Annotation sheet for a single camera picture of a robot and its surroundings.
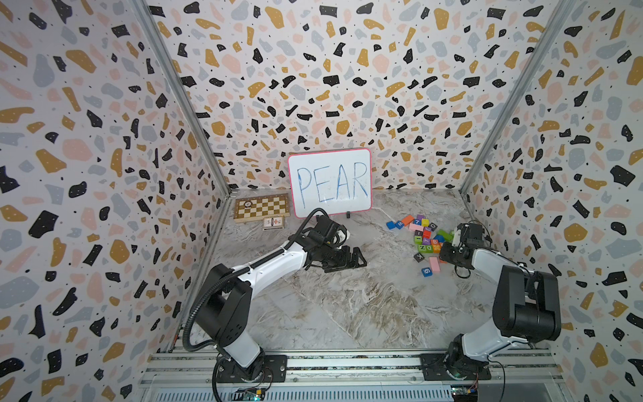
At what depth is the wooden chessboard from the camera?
112cm

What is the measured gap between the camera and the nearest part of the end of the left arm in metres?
0.63

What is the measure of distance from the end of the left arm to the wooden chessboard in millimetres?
401
